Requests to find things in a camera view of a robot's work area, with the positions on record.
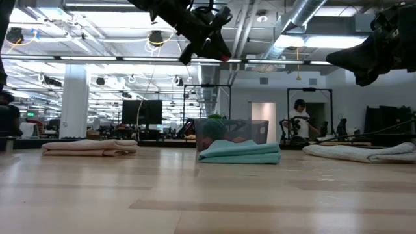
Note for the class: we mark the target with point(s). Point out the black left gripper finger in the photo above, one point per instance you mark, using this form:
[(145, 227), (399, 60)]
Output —
[(214, 45), (188, 52)]

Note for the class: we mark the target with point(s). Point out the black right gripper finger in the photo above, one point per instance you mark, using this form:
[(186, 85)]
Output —
[(367, 76), (354, 57)]

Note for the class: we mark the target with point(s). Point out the red bell pepper toy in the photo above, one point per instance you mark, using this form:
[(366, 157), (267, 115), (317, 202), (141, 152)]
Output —
[(206, 143)]

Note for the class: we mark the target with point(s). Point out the clear grey tupperware container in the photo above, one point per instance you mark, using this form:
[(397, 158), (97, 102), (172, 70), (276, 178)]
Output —
[(256, 130)]

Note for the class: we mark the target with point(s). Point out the black round ceiling device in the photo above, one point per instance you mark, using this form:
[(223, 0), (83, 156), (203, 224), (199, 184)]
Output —
[(156, 38)]

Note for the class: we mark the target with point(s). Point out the black background cabinet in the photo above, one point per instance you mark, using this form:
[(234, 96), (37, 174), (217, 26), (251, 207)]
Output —
[(390, 120)]

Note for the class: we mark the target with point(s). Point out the green background plant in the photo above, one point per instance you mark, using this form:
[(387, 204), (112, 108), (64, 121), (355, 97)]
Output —
[(214, 116)]

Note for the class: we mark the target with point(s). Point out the person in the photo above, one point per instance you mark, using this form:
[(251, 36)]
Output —
[(302, 120), (8, 117)]

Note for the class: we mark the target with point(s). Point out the black background monitor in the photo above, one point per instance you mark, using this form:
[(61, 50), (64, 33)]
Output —
[(130, 112)]

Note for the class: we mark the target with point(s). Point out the blue tray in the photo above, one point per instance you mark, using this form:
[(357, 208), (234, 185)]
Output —
[(240, 155)]

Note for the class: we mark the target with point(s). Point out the white pillar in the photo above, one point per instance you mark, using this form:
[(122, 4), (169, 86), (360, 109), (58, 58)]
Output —
[(74, 97)]

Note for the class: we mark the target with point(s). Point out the clear left tray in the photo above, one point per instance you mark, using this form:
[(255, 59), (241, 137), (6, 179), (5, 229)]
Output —
[(87, 148)]

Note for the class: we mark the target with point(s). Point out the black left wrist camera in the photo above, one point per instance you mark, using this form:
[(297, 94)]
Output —
[(222, 16)]

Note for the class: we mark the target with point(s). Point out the black background rig frame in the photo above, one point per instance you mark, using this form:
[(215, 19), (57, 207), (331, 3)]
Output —
[(308, 89), (208, 85)]

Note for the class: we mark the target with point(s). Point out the silver ventilation duct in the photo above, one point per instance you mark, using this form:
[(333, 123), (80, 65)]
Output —
[(305, 11)]

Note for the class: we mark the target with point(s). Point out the black aluminium table frame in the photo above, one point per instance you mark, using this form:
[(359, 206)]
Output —
[(169, 143)]

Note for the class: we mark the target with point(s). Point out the long ceiling light rail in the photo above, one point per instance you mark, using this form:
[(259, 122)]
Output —
[(87, 58)]

